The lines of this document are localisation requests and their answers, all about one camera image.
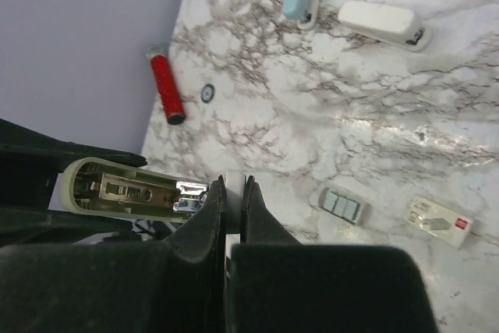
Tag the red handled tool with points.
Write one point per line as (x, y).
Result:
(166, 86)

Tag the staple box sleeve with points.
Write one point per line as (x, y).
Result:
(438, 221)

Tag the staple tray with staples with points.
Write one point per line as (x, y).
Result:
(343, 204)

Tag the grey poker chip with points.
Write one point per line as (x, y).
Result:
(207, 93)

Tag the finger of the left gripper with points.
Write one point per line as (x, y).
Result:
(22, 226)
(20, 143)

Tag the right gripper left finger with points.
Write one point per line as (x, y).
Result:
(173, 285)

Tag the beige green stapler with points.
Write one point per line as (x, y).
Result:
(96, 187)

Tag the white stapler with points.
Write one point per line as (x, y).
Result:
(393, 25)

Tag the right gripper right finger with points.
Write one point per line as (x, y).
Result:
(278, 284)

